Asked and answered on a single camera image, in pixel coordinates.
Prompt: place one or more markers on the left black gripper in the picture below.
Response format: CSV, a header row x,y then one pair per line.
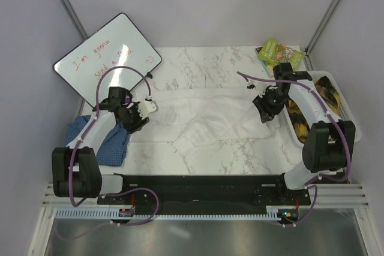
x,y
139,122

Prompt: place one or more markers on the white long sleeve shirt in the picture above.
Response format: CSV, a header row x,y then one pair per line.
x,y
193,119

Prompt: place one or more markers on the green book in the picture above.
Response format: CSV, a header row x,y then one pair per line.
x,y
273,53

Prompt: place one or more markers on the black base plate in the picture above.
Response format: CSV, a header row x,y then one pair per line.
x,y
215,194

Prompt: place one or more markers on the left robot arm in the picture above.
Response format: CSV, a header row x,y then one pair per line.
x,y
75,168

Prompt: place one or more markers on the white dry-erase board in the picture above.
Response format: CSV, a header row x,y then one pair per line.
x,y
117,43

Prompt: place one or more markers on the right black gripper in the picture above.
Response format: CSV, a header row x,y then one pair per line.
x,y
266,111

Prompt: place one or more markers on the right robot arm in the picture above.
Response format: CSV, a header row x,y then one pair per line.
x,y
327,153

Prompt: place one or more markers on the yellow black plaid shirt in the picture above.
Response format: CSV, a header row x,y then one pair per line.
x,y
307,107

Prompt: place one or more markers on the white slotted cable duct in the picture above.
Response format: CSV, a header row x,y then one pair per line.
x,y
120,214

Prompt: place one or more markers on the white plastic basket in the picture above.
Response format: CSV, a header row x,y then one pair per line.
x,y
345,112

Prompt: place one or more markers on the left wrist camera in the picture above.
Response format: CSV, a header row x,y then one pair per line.
x,y
146,107

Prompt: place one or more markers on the blue checkered folded shirt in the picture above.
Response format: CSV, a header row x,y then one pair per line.
x,y
113,149

